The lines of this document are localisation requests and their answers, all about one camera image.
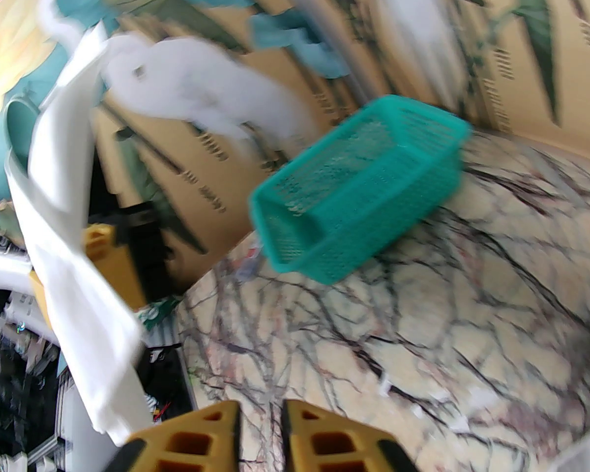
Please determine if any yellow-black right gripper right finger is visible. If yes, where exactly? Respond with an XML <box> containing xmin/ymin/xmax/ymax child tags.
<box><xmin>280</xmin><ymin>399</ymin><xmax>419</xmax><ymax>472</ymax></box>

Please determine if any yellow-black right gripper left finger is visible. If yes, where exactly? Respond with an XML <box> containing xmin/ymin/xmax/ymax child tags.
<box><xmin>105</xmin><ymin>400</ymin><xmax>242</xmax><ymax>472</ymax></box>

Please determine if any white paper napkin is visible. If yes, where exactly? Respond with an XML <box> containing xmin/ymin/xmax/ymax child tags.
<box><xmin>5</xmin><ymin>22</ymin><xmax>147</xmax><ymax>447</ymax></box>

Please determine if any green plastic spoon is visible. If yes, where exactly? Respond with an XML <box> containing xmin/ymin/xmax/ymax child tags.
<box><xmin>5</xmin><ymin>98</ymin><xmax>41</xmax><ymax>167</ymax></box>

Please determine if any green plastic mesh basket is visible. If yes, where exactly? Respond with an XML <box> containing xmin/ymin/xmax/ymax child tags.
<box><xmin>248</xmin><ymin>94</ymin><xmax>473</xmax><ymax>287</ymax></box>

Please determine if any colourful cartoon card box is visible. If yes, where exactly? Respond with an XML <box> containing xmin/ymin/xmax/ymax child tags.
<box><xmin>137</xmin><ymin>297</ymin><xmax>183</xmax><ymax>334</ymax></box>

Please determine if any small clear plastic packet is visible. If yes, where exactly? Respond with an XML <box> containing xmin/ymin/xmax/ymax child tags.
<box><xmin>235</xmin><ymin>243</ymin><xmax>265</xmax><ymax>280</ymax></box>

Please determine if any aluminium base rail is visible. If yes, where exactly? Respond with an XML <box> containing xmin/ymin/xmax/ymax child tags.
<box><xmin>7</xmin><ymin>379</ymin><xmax>96</xmax><ymax>472</ymax></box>

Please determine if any aluminium frame post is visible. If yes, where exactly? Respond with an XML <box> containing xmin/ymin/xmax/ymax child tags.
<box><xmin>290</xmin><ymin>0</ymin><xmax>377</xmax><ymax>104</ymax></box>

